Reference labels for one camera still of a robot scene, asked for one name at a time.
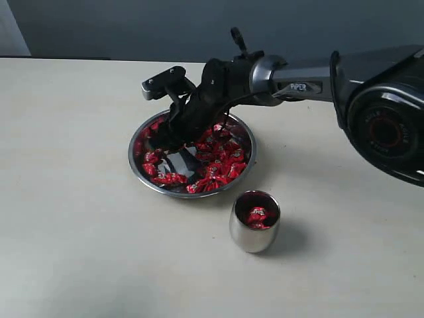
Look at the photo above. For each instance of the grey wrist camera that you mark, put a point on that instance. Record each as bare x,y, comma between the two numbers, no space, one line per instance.
171,82

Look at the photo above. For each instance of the stainless steel cup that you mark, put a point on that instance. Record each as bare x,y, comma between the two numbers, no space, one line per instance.
254,240

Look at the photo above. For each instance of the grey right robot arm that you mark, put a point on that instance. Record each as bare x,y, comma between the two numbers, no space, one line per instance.
377,96

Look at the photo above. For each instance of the round stainless steel plate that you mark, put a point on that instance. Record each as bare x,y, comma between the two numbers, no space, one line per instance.
213,149

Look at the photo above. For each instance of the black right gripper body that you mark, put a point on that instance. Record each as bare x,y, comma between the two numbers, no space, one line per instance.
223,85

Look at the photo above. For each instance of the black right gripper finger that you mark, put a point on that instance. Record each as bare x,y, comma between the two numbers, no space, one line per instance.
160,138
186,160

